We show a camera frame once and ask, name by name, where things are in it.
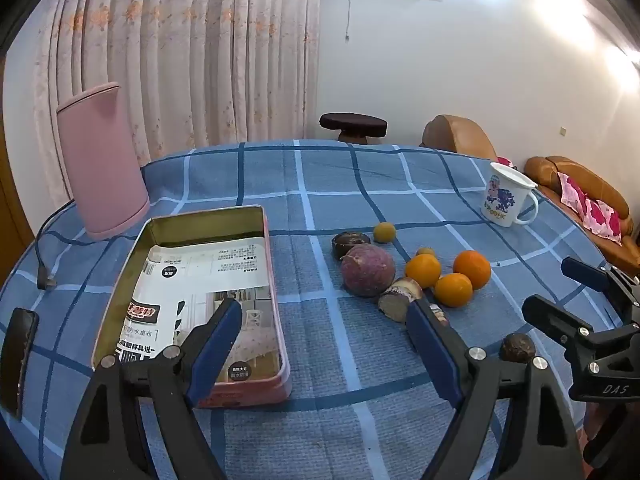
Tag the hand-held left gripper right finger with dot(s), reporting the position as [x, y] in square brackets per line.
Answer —
[430, 350]

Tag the dark wrinkled passion fruit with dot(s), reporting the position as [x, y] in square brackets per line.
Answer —
[350, 244]

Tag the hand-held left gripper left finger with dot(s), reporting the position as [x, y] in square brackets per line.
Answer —
[220, 345]

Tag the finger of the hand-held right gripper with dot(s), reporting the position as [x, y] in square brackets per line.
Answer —
[555, 317]
[585, 272]

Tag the pink flowered curtain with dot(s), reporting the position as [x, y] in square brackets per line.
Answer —
[200, 60]

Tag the brown cut root piece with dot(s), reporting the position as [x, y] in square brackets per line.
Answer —
[397, 302]

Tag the white printed cup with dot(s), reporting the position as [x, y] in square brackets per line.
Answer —
[502, 197]

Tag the orange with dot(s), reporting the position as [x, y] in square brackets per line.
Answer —
[472, 269]
[422, 271]
[453, 291]

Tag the brown leather armchair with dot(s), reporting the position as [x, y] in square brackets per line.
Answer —
[457, 135]

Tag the printed paper leaflet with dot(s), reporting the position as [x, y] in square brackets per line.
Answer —
[200, 275]

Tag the black phone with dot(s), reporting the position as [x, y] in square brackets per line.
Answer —
[20, 355]

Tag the small yellow round fruit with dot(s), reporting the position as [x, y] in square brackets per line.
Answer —
[425, 251]
[384, 233]

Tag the red pink cloth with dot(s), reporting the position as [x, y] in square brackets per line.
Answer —
[506, 161]

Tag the pink metal tin box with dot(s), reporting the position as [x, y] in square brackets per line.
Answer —
[197, 225]

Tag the dark brown round stool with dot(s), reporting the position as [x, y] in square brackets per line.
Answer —
[352, 122]

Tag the round dark speckled passion fruit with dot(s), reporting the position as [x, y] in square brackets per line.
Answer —
[516, 347]

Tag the blue checked tablecloth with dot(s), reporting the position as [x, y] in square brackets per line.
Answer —
[325, 185]

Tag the brown leather sofa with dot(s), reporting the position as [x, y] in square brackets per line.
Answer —
[550, 172]

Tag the pink electric kettle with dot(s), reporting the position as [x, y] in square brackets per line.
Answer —
[100, 160]

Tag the large purple passion fruit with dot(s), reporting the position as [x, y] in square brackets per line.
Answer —
[367, 271]

